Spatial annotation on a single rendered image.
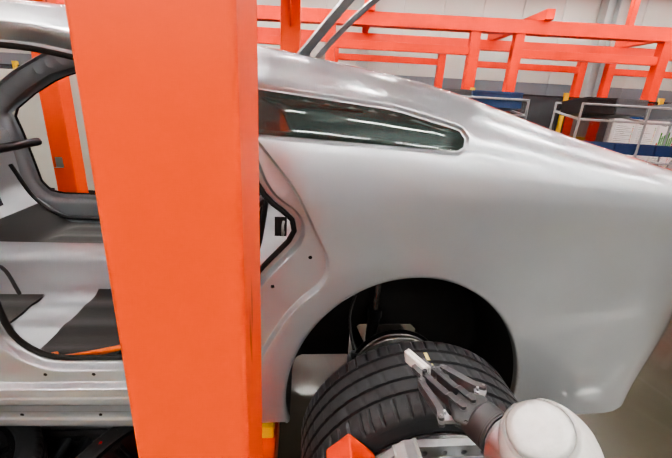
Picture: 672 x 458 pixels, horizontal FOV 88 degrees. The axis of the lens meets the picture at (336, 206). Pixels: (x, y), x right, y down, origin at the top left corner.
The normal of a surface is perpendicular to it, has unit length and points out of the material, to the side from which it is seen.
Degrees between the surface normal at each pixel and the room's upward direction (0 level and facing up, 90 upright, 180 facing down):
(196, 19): 90
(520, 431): 27
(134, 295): 90
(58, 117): 90
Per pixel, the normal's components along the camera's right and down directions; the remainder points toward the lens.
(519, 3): -0.04, 0.30
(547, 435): -0.47, -0.82
